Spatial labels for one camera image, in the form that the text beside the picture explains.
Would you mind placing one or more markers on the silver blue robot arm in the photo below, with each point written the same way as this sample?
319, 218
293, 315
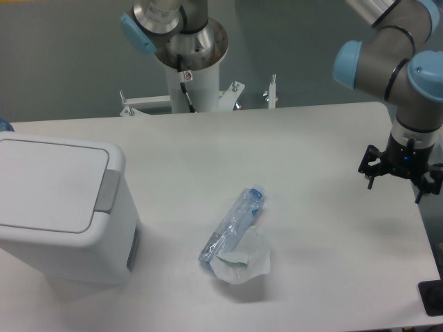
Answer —
392, 67

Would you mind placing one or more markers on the crushed clear plastic bottle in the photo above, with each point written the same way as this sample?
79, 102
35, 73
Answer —
233, 226

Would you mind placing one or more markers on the white upright foot bracket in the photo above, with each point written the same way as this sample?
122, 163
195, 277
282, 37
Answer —
270, 95

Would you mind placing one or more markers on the black device at table edge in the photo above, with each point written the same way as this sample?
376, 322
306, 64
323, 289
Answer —
431, 295

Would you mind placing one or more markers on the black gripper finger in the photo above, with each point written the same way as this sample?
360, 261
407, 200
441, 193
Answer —
373, 164
430, 181

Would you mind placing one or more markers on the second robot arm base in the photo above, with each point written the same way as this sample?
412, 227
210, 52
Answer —
179, 33

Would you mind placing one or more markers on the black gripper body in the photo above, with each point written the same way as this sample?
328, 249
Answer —
405, 160

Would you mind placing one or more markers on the blue object behind bin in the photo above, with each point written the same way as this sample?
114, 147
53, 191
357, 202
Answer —
5, 126

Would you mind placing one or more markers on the crumpled white paper tissue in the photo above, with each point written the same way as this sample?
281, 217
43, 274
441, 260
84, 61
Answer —
249, 259

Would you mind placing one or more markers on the white pedestal foot bracket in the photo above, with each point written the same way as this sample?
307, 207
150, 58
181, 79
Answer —
156, 105

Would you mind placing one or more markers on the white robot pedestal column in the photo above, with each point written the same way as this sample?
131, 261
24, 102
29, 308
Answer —
203, 90

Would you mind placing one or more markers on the white plastic trash can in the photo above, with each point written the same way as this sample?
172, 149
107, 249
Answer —
66, 208

